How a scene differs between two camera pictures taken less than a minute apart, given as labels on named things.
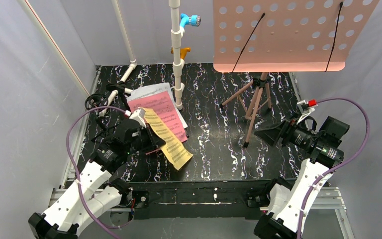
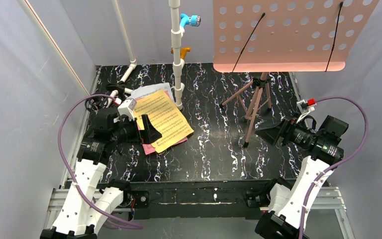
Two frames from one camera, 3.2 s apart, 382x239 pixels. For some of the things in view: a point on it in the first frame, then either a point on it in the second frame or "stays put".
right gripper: [285, 132] stays put
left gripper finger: [155, 142] → [150, 133]
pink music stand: [280, 36] stays put
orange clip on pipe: [183, 52] stays put
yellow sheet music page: [177, 156] → [163, 115]
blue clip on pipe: [194, 20] stays put
